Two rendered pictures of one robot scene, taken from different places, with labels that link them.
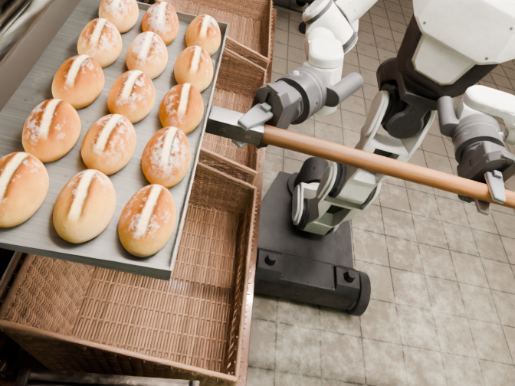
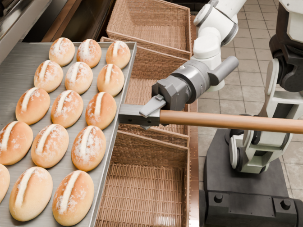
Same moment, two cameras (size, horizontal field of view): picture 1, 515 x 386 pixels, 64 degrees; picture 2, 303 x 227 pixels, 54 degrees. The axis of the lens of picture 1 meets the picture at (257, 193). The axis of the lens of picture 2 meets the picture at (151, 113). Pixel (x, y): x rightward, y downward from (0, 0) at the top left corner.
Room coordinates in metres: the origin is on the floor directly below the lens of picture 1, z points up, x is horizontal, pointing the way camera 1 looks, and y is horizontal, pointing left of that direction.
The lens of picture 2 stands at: (0.08, -0.11, 1.67)
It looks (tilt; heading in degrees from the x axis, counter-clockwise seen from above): 45 degrees down; 21
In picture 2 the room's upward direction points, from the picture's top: straight up
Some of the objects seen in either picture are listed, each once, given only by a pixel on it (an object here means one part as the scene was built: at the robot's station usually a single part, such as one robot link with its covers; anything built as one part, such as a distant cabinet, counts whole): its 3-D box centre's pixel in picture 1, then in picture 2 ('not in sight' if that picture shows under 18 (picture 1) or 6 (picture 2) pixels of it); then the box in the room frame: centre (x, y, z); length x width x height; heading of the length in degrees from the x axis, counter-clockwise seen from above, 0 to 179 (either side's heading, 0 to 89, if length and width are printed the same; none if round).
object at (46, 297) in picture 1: (157, 252); (120, 207); (0.49, 0.16, 0.72); 0.56 x 0.49 x 0.28; 15
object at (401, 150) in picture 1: (372, 154); (278, 106); (1.13, -0.30, 0.78); 0.18 x 0.15 x 0.47; 104
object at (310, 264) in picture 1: (308, 224); (245, 166); (1.22, -0.27, 0.19); 0.64 x 0.52 x 0.33; 14
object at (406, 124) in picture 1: (404, 89); (291, 54); (1.20, -0.28, 1.00); 0.28 x 0.13 x 0.18; 14
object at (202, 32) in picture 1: (204, 33); (117, 52); (0.68, 0.21, 1.22); 0.10 x 0.07 x 0.05; 18
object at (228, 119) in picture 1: (234, 125); (140, 115); (0.50, 0.08, 1.20); 0.09 x 0.04 x 0.03; 105
